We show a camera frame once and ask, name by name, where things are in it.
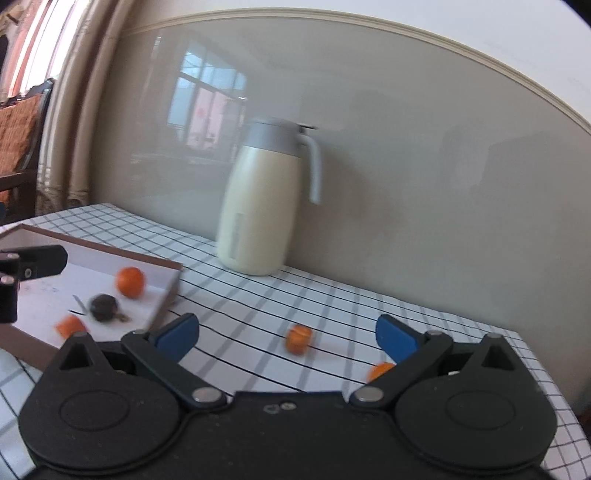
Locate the brown-skinned carrot chunk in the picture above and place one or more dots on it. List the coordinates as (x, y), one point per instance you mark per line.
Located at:
(299, 339)

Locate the beige curtain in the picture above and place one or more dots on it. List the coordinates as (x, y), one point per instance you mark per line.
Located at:
(74, 115)

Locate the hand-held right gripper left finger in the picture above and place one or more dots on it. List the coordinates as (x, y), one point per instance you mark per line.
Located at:
(178, 337)

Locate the white black-grid tablecloth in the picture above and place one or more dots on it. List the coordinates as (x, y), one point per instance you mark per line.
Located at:
(277, 304)

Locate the brown cardboard box white inside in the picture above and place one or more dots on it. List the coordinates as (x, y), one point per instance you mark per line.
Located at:
(46, 286)

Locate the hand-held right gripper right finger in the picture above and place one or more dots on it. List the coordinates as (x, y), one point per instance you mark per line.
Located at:
(397, 341)

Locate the cream thermos jug grey lid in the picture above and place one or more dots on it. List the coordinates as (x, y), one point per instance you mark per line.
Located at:
(263, 198)

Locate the dark brown mangosteen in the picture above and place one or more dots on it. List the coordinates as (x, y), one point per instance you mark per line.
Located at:
(104, 307)

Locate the bright window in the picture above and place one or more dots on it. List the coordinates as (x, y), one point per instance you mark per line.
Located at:
(23, 46)

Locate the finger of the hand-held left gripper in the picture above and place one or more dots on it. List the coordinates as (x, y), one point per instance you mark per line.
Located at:
(7, 300)
(41, 261)

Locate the small orange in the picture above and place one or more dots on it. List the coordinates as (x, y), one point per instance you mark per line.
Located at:
(381, 370)

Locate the dark wooden chair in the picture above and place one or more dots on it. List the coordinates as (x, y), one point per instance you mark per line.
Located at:
(45, 97)

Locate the orange fruit tray front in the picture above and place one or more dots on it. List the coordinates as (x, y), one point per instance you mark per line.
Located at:
(70, 325)

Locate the medium orange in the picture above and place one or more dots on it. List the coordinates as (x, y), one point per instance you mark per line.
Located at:
(130, 281)

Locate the orange patterned seat cushion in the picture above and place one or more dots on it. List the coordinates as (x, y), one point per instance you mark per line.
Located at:
(18, 129)

